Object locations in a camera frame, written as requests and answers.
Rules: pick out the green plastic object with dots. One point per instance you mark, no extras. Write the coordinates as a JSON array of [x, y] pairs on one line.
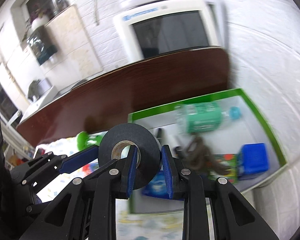
[[86, 140]]

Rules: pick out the black tape roll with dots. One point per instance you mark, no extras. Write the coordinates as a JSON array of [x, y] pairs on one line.
[[140, 137]]

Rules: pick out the small black object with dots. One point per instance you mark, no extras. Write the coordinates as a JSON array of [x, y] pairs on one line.
[[160, 133]]

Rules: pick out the dark brown tangled object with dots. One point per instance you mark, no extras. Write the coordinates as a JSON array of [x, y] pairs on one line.
[[202, 152]]

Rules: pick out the green printed flat box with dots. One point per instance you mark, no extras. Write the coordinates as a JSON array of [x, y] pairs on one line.
[[227, 160]]

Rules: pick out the clear bottle with green label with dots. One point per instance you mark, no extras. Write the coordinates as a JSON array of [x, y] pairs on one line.
[[202, 120]]

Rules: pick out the white storage rack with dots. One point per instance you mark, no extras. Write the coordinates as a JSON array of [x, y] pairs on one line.
[[15, 152]]

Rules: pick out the printed blanket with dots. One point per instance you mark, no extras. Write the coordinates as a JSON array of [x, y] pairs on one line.
[[150, 227]]

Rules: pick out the blue medicine box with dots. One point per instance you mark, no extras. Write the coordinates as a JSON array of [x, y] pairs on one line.
[[155, 183]]

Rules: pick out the beige board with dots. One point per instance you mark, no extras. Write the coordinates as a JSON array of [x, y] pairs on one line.
[[72, 42]]

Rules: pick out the glass door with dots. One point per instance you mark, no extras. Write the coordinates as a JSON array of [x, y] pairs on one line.
[[2, 97]]

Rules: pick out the potted plant in white vase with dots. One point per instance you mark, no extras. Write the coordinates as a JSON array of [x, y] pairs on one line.
[[38, 22]]

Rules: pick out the grey cloth bundle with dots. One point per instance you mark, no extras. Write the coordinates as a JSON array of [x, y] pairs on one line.
[[33, 90]]

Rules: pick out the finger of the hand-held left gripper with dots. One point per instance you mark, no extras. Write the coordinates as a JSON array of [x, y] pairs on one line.
[[77, 158]]

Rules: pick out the white washing machine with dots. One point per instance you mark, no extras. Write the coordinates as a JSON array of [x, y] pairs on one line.
[[40, 107]]

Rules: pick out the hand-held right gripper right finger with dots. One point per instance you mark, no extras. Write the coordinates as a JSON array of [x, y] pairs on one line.
[[166, 172]]

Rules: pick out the white appliance with dark panel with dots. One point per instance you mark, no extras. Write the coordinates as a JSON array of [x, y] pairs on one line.
[[125, 37]]

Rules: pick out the brown wooden desk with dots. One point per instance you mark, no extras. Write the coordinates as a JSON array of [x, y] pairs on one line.
[[115, 97]]

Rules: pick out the window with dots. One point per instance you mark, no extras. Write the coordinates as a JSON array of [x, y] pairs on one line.
[[45, 0]]

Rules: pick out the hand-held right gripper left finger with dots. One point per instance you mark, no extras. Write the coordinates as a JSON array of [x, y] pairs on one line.
[[131, 172]]

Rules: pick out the white box with green rim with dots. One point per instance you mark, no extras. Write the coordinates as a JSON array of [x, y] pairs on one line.
[[150, 120]]

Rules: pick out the blue plastic cube box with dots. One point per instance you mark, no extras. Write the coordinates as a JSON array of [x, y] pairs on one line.
[[253, 158]]

